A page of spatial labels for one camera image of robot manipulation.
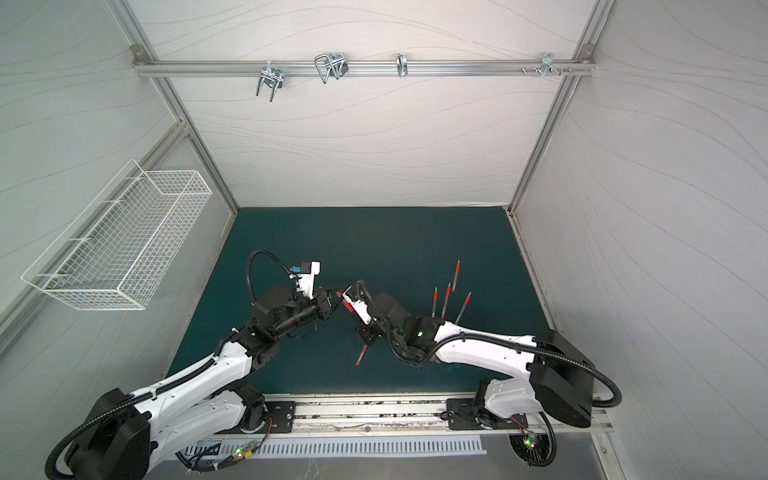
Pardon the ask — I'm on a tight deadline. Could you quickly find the metal bolt clamp right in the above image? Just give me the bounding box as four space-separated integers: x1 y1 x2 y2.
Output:
520 53 573 78

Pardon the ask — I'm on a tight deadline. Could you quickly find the white wire basket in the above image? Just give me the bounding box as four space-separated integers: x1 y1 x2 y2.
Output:
21 160 212 311

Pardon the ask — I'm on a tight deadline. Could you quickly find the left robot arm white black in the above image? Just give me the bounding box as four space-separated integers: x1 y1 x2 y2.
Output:
44 287 345 479

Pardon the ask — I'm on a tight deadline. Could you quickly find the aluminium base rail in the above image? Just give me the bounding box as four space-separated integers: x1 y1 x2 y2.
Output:
143 392 614 442

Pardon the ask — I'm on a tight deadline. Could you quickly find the aluminium crossbar rail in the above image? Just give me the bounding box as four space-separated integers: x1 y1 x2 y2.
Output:
134 57 597 78

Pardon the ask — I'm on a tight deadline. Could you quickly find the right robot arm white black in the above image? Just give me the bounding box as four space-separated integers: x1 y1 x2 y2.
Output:
342 288 623 429

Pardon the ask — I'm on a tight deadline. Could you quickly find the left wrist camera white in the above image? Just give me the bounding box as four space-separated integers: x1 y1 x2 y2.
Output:
289 261 321 300

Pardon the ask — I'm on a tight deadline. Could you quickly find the red pen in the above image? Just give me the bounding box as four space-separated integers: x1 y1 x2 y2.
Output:
339 292 355 313
450 259 461 295
430 287 439 318
454 291 472 325
440 282 453 319
355 345 368 367

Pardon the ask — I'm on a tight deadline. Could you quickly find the metal u-bolt clamp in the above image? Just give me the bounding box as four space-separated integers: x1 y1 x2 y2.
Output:
255 64 284 102
314 52 349 84

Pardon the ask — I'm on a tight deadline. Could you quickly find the left base cable bundle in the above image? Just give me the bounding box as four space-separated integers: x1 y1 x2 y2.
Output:
173 419 274 474

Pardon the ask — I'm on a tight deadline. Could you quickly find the metal U-bolt clamp middle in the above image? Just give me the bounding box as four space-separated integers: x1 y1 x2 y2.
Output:
314 52 349 84

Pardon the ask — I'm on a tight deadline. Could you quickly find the small metal bracket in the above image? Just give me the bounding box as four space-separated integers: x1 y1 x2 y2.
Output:
395 53 408 78

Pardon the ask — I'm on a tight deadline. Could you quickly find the metal U-bolt clamp left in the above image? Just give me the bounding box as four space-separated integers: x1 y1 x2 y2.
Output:
255 64 284 102

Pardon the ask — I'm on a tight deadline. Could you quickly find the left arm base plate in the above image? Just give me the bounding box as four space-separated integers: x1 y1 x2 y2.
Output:
217 401 297 435

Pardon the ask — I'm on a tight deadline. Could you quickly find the right base cable loop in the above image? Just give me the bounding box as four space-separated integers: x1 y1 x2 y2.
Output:
508 410 558 468

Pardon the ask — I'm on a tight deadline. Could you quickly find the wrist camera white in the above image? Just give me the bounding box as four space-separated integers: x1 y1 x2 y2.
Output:
289 261 321 300
347 295 372 325

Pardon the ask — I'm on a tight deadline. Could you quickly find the white slotted cable duct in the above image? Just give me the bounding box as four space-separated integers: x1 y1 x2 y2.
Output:
179 436 488 462

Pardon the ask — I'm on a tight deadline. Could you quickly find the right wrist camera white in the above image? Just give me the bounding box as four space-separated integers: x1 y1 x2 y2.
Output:
347 295 372 325

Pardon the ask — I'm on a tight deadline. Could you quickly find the green table mat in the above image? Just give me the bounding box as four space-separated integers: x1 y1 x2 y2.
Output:
172 207 547 394

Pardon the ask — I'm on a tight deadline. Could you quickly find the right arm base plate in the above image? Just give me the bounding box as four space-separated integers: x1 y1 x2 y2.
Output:
439 397 528 431

